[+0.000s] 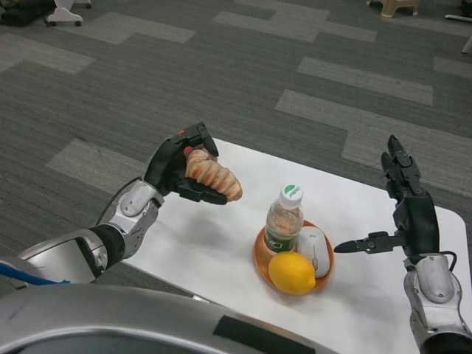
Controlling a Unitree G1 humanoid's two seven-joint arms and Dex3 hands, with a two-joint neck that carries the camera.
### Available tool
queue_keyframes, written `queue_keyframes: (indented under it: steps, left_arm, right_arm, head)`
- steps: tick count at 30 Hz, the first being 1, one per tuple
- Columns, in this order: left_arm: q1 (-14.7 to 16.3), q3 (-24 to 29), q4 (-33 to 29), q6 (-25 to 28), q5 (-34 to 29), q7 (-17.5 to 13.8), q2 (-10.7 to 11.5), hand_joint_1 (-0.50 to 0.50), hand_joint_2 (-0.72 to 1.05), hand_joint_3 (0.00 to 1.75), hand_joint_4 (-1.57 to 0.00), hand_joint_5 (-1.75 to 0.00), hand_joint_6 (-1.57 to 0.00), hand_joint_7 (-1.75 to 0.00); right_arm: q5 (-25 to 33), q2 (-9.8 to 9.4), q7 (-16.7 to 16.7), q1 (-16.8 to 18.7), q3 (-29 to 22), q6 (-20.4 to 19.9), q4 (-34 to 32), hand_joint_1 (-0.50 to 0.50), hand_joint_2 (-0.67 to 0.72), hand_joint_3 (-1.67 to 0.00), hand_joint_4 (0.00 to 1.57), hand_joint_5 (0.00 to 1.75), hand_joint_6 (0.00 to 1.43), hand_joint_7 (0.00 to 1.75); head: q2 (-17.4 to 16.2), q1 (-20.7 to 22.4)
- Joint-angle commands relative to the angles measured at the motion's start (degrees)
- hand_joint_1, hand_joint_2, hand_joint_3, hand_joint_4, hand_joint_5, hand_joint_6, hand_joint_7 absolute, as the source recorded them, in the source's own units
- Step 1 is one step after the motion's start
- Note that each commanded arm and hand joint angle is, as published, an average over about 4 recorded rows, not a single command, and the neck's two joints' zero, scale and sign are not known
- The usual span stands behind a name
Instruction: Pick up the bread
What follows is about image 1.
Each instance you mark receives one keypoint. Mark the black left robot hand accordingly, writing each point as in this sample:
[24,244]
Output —
[167,162]

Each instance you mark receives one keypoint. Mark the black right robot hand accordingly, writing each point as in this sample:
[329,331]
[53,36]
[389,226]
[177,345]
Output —
[418,225]

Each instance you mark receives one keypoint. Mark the striped bread roll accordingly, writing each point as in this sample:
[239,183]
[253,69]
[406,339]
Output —
[221,178]

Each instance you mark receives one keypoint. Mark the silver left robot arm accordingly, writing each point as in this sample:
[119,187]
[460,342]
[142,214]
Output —
[136,199]

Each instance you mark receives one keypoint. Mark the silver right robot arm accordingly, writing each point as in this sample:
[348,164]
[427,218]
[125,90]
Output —
[431,280]

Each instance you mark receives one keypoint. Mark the white computer mouse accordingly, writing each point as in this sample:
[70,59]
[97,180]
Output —
[315,247]

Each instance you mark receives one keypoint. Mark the orange round plate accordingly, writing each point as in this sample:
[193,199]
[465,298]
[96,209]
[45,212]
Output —
[259,254]

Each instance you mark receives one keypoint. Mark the clear water bottle white cap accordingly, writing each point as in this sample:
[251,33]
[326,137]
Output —
[284,225]

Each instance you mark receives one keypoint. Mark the yellow lemon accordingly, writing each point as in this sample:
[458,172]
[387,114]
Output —
[291,274]

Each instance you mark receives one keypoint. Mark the wide white partition panel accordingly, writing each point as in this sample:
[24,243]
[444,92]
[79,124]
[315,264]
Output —
[64,14]

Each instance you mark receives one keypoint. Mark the white slanted desk leg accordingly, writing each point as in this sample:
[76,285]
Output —
[467,45]

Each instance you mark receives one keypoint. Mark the black bag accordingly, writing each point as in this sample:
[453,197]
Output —
[22,11]

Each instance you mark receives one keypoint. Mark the white flat desk foot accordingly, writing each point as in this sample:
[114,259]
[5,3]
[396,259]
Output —
[459,16]

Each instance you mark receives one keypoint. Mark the beige plastic stool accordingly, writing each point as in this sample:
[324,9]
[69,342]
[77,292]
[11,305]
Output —
[392,9]

